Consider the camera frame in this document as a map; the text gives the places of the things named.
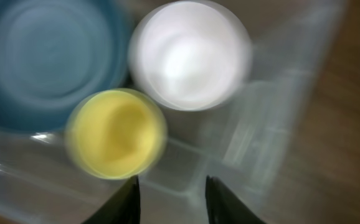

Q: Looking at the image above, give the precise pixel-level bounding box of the yellow cup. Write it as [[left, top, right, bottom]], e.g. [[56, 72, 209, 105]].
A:
[[65, 88, 168, 180]]

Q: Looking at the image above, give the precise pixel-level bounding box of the clear plastic storage bin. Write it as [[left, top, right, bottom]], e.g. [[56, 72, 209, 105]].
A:
[[0, 0, 346, 224]]

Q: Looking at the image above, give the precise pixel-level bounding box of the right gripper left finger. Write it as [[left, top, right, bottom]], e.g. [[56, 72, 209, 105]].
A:
[[82, 175, 141, 224]]

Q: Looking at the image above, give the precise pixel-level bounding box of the white pink small bowl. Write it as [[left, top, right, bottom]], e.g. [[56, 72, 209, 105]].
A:
[[128, 1, 253, 111]]

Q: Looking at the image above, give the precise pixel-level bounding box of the dark blue bowl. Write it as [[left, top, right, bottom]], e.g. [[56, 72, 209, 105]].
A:
[[0, 0, 132, 134]]

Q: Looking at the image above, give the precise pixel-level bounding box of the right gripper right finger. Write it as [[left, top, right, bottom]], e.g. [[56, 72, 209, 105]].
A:
[[205, 176, 265, 224]]

